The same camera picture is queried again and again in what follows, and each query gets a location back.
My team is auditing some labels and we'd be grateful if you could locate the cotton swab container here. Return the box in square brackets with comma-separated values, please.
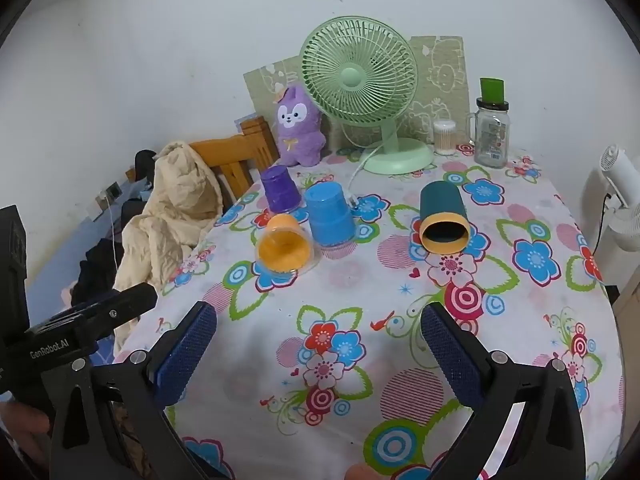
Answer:
[432, 120, 458, 156]

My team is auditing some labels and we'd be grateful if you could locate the wall outlet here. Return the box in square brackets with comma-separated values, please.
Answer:
[95, 182, 123, 211]

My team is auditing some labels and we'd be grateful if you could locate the dark clothing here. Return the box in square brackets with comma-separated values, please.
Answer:
[72, 237, 123, 306]

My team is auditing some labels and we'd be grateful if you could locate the purple plastic cup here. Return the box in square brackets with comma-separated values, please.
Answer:
[260, 165, 303, 213]

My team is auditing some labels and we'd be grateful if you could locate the glass jar with green lid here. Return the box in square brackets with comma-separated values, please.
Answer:
[466, 77, 511, 167]

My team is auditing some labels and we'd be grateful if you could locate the blue plastic cup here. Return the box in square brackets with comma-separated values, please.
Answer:
[305, 182, 357, 247]

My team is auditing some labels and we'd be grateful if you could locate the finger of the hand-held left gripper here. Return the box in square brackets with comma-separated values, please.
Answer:
[74, 282, 159, 344]

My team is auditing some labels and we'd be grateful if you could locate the wooden chair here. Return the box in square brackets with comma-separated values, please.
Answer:
[126, 116, 280, 211]

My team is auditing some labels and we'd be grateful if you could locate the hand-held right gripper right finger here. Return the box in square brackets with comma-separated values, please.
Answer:
[420, 301, 588, 480]

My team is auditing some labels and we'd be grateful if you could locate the beige jacket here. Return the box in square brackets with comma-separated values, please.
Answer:
[112, 141, 225, 356]

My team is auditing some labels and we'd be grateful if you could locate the white standing fan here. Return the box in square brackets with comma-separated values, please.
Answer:
[585, 144, 640, 262]

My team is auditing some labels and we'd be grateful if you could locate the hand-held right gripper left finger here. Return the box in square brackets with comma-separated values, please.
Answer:
[42, 301, 236, 480]

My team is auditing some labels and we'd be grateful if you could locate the orange plastic cup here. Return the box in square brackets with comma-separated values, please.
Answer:
[255, 213, 321, 276]

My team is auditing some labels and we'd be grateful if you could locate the green desk fan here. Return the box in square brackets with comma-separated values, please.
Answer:
[299, 16, 435, 176]

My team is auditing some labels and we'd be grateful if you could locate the white fan cable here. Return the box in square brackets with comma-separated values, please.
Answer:
[345, 140, 387, 207]

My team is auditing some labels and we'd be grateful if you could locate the floral tablecloth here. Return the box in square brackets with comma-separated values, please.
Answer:
[112, 137, 626, 480]

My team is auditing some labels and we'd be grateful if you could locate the person's left hand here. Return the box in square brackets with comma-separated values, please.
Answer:
[0, 400, 52, 448]

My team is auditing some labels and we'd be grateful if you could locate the teal cup with orange rim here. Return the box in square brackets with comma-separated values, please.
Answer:
[419, 181, 472, 255]

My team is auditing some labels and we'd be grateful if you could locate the purple plush toy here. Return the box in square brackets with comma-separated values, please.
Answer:
[274, 84, 328, 167]

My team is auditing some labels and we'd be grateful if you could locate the printed green board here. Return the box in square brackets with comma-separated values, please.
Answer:
[243, 35, 471, 147]

